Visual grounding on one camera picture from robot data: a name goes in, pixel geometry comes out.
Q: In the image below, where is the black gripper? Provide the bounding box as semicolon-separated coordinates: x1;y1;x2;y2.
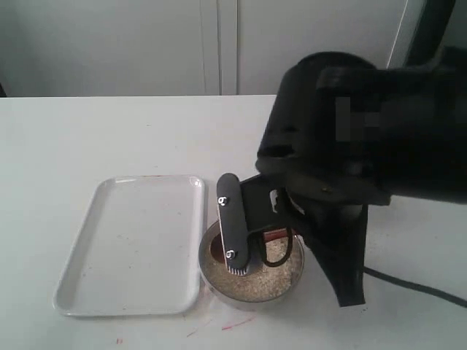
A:
280;171;391;307

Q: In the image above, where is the brown wooden spoon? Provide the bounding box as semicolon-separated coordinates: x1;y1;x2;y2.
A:
210;228;287;263

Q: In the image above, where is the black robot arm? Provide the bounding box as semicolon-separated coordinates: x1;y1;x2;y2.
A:
256;43;466;306

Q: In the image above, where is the steel bowl of rice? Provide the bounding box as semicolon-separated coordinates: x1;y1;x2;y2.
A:
198;222;304;311

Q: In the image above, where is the white rectangular plastic tray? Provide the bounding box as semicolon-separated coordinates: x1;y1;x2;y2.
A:
53;175;206;317

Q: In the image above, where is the white cabinet behind table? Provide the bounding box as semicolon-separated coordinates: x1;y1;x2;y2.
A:
1;1;425;97

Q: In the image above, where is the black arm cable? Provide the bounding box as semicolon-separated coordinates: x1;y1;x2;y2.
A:
255;225;467;309

